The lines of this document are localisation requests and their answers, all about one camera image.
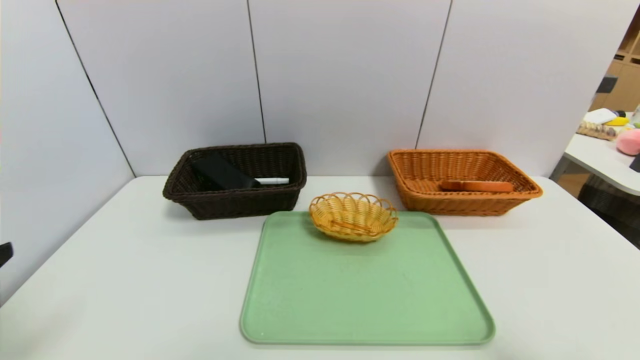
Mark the pink plush toy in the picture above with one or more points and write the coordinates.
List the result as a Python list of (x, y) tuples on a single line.
[(630, 142)]

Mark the wooden shelf cabinet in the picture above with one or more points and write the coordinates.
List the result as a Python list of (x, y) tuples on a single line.
[(627, 85)]

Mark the dark brown wicker basket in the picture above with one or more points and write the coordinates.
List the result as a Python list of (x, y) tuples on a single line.
[(240, 202)]

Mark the thick white marker pen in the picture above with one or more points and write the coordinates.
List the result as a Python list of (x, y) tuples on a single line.
[(272, 181)]

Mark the black soft pouch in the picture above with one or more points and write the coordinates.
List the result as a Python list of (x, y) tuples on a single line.
[(222, 172)]

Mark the white box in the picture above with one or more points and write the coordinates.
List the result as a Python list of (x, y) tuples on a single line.
[(599, 116)]

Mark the small yellow wicker basket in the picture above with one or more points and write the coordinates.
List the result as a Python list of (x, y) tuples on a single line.
[(350, 215)]

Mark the light green plastic tray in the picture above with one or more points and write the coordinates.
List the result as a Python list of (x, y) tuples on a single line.
[(365, 295)]

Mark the toy bread slice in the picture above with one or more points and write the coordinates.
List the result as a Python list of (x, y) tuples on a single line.
[(475, 186)]

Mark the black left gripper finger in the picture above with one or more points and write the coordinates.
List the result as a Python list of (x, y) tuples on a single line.
[(4, 254)]

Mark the clear plastic bottle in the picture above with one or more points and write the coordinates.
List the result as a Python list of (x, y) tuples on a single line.
[(636, 116)]

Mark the white side table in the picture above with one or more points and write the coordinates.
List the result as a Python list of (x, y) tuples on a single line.
[(600, 157)]

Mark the yellow toy banana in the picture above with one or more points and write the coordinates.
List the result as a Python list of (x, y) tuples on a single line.
[(616, 121)]

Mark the orange wicker basket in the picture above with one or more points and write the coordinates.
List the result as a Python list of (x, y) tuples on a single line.
[(450, 202)]

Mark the small black box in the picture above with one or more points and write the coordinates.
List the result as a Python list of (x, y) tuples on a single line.
[(636, 163)]

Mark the brown egg tray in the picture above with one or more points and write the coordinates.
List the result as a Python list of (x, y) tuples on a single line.
[(595, 131)]

